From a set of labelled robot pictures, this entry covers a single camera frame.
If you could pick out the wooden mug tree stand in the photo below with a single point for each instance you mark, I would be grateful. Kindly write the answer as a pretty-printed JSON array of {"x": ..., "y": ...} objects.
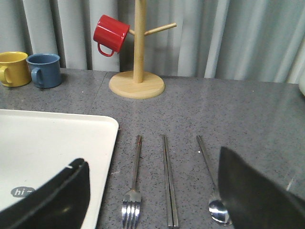
[{"x": 139, "y": 84}]

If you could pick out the silver metal chopstick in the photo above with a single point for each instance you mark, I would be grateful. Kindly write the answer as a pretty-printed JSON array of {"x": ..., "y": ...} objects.
[
  {"x": 174, "y": 207},
  {"x": 167, "y": 183}
]

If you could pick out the cream rabbit serving tray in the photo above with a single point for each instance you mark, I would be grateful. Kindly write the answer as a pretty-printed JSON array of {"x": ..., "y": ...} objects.
[{"x": 35, "y": 146}]

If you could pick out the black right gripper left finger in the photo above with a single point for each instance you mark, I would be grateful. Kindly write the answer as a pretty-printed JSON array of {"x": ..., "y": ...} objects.
[{"x": 61, "y": 203}]

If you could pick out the blue enamel mug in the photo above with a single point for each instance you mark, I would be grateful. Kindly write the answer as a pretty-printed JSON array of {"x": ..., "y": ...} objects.
[{"x": 45, "y": 70}]

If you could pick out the red enamel mug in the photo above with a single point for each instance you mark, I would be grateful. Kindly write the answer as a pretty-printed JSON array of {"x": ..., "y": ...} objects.
[{"x": 110, "y": 33}]

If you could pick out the yellow enamel mug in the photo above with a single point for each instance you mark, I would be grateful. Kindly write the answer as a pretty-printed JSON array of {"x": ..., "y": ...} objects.
[{"x": 14, "y": 71}]

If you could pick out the silver metal fork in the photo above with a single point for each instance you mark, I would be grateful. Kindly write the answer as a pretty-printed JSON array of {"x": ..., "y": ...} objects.
[{"x": 132, "y": 199}]

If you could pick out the silver metal spoon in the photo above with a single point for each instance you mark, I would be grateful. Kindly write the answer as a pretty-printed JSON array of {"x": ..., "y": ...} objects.
[{"x": 217, "y": 209}]

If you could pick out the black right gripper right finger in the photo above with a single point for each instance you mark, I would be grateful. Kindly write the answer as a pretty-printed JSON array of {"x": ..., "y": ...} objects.
[{"x": 253, "y": 201}]

